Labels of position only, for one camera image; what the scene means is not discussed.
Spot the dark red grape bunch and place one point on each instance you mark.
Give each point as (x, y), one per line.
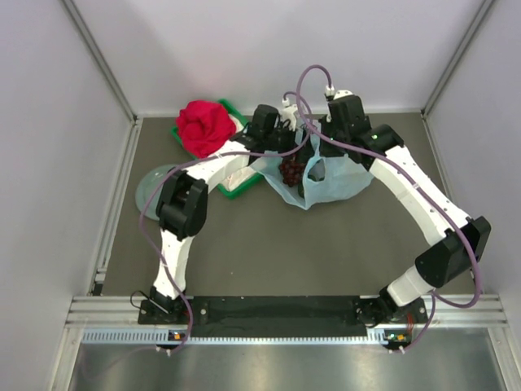
(292, 172)

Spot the aluminium frame rail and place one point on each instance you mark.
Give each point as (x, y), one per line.
(120, 320)

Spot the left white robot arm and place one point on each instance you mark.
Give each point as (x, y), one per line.
(183, 201)

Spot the green plastic tray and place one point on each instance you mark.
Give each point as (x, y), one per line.
(231, 109)

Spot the white cloth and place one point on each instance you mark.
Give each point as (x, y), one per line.
(238, 178)

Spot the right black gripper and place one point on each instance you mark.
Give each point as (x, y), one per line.
(326, 151)

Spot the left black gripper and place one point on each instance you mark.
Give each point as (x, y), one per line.
(286, 127)

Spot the light blue plastic bag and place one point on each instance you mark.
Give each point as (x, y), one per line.
(325, 179)

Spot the grey-green plate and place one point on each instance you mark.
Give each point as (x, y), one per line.
(145, 188)

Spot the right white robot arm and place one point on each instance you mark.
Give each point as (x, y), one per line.
(456, 240)

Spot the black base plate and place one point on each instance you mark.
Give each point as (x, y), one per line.
(307, 316)

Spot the red cloth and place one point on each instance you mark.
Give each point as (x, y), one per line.
(204, 127)

